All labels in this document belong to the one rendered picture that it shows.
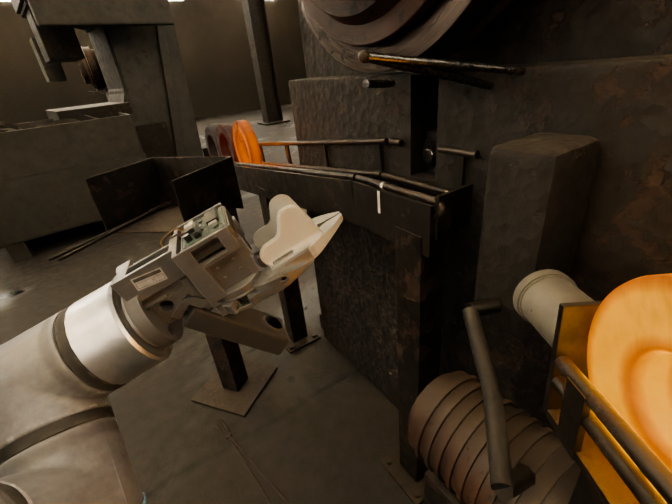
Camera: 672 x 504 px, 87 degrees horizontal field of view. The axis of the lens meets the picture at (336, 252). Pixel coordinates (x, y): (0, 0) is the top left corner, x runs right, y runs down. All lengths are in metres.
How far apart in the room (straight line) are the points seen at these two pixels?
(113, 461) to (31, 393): 0.09
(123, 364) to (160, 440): 0.89
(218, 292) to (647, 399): 0.33
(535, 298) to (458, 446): 0.19
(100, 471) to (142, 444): 0.89
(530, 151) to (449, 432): 0.32
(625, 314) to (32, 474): 0.43
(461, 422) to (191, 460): 0.84
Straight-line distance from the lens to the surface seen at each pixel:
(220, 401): 1.25
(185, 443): 1.21
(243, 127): 1.19
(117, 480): 0.39
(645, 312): 0.29
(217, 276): 0.34
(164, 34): 3.42
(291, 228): 0.34
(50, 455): 0.39
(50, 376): 0.39
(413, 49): 0.52
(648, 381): 0.32
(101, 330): 0.36
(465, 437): 0.46
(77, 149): 2.82
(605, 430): 0.32
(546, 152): 0.42
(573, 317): 0.33
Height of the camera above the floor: 0.89
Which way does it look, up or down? 28 degrees down
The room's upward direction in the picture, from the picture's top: 6 degrees counter-clockwise
